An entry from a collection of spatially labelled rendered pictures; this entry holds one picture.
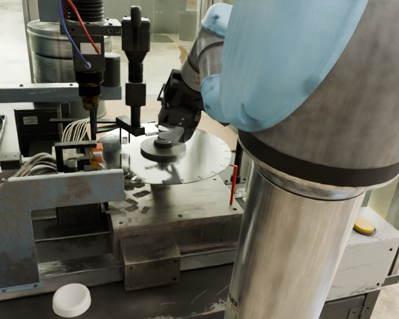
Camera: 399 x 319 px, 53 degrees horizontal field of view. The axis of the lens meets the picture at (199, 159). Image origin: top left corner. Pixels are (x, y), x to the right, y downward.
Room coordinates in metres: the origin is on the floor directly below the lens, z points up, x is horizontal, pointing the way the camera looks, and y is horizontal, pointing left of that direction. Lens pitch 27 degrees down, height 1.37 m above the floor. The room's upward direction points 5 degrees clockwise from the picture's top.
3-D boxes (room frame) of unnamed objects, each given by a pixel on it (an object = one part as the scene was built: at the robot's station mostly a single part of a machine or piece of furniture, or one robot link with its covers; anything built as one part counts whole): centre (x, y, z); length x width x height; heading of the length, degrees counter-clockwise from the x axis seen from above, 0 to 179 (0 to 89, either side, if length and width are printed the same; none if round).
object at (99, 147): (0.80, 0.27, 0.95); 0.10 x 0.03 x 0.07; 110
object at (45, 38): (1.53, 0.52, 0.93); 0.31 x 0.31 x 0.36
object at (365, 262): (0.67, -0.28, 0.82); 0.28 x 0.11 x 0.15; 110
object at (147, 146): (0.87, 0.09, 0.96); 0.11 x 0.11 x 0.03
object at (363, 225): (0.68, -0.35, 0.90); 0.04 x 0.04 x 0.02
